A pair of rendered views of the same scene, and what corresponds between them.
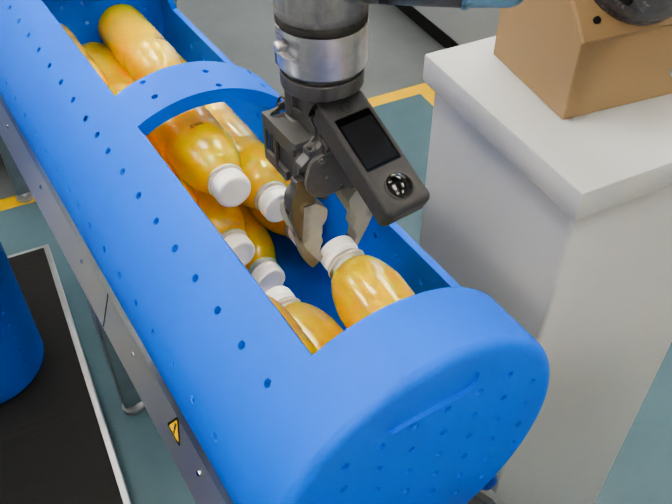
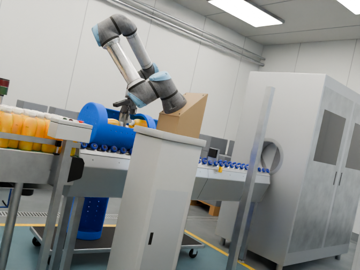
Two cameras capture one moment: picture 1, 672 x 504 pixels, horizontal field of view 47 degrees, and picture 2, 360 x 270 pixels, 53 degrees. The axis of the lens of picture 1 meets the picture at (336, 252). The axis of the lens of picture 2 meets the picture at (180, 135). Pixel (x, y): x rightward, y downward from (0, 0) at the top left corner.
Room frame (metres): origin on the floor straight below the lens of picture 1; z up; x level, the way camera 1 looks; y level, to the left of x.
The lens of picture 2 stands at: (0.44, -2.49, 1.18)
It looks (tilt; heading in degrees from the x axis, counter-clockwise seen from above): 1 degrees down; 78
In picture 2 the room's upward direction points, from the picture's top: 12 degrees clockwise
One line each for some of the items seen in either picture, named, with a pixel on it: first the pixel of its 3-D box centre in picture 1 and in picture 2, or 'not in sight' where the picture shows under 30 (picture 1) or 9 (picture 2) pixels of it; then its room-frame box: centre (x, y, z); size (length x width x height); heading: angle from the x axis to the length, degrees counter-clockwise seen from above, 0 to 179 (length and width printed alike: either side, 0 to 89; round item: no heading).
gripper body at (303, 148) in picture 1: (318, 121); (129, 105); (0.57, 0.02, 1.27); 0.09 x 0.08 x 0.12; 32
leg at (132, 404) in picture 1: (108, 327); not in sight; (1.14, 0.52, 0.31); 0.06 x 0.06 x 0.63; 32
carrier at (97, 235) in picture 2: not in sight; (94, 183); (0.46, 0.61, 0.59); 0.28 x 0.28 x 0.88
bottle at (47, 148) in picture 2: not in sight; (51, 135); (0.17, -0.37, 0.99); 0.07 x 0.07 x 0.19
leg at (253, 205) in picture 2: not in sight; (247, 232); (2.05, 0.92, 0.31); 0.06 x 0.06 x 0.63; 32
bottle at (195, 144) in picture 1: (189, 137); (142, 124); (0.70, 0.16, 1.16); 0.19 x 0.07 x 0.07; 32
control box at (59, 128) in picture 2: not in sight; (70, 130); (0.27, -0.45, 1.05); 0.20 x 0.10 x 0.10; 32
